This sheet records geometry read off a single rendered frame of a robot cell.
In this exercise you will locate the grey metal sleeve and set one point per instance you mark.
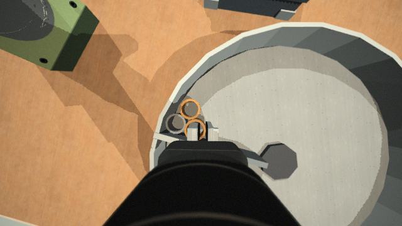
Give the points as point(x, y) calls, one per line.
point(170, 126)

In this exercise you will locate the bronze bushing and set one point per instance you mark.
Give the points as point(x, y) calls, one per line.
point(182, 109)
point(202, 134)

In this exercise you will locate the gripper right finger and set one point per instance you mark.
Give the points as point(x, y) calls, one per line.
point(212, 133)

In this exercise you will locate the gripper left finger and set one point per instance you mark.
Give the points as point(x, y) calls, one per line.
point(193, 133)

